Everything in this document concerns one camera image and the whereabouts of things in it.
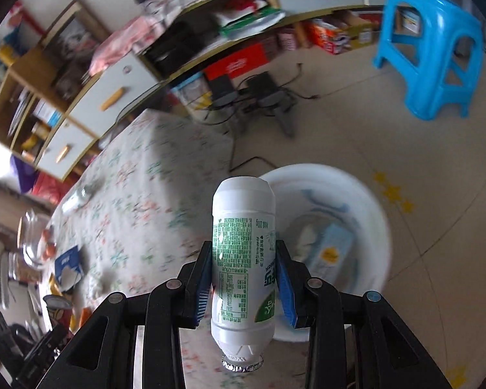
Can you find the orange wrapper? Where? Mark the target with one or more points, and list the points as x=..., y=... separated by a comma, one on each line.
x=85, y=314

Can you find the paper cup with cartoon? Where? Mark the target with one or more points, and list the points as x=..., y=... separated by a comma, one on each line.
x=60, y=310

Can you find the red cardboard box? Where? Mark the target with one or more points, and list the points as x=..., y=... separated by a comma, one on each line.
x=238, y=63

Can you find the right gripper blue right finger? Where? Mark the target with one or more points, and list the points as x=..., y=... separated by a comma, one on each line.
x=291, y=277

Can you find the glass jar with oranges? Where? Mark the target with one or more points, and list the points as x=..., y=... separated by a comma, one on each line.
x=36, y=240

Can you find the blue plastic stool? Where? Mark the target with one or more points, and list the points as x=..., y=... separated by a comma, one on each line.
x=443, y=64

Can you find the white drawer cabinet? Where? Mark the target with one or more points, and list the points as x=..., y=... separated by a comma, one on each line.
x=59, y=98

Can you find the floral tablecloth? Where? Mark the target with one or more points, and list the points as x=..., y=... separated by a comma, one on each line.
x=151, y=208

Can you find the torn blue paper box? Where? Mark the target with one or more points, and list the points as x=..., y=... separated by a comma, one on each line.
x=67, y=269

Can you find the white green-label plastic bottle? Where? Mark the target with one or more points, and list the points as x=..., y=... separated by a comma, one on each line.
x=243, y=271

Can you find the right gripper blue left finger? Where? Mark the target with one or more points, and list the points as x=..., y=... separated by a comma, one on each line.
x=198, y=286

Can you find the white trash bin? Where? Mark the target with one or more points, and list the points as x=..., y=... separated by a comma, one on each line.
x=332, y=222

